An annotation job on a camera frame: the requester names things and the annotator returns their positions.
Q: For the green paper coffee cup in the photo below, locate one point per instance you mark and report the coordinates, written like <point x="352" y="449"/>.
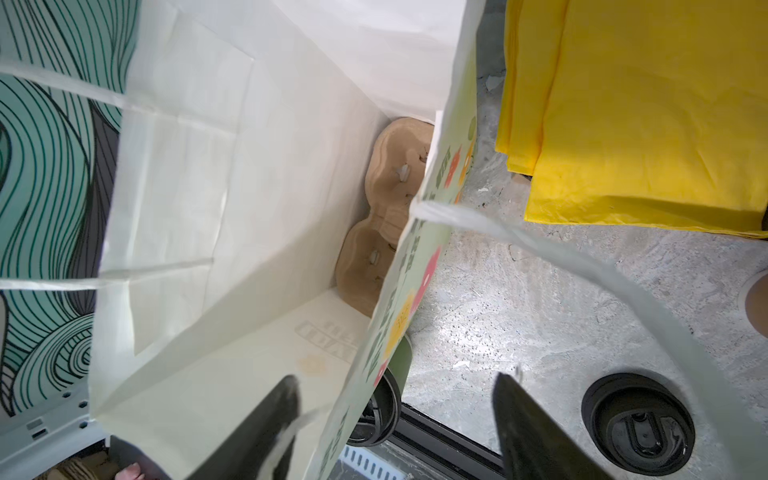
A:
<point x="400" y="362"/>

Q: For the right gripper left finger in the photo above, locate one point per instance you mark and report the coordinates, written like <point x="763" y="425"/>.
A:
<point x="243" y="453"/>

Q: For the yellow napkin stack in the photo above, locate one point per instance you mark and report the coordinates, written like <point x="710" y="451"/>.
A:
<point x="639" y="113"/>

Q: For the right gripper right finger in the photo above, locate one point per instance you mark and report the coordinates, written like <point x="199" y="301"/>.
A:
<point x="532" y="445"/>

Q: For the brown paper coffee cup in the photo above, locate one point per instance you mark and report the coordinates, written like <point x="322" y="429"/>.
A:
<point x="753" y="302"/>

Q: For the single pulp cup carrier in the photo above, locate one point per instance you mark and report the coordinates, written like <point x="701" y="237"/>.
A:
<point x="394" y="176"/>

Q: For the white slotted cable duct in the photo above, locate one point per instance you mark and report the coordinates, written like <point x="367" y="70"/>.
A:
<point x="369" y="465"/>

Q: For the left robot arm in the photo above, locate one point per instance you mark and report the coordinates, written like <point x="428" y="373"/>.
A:
<point x="39" y="438"/>

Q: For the pink oval soap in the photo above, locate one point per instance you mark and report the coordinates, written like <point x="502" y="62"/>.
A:
<point x="131" y="472"/>

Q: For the white paper takeout bag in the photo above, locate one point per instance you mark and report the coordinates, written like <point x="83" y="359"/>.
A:
<point x="177" y="182"/>

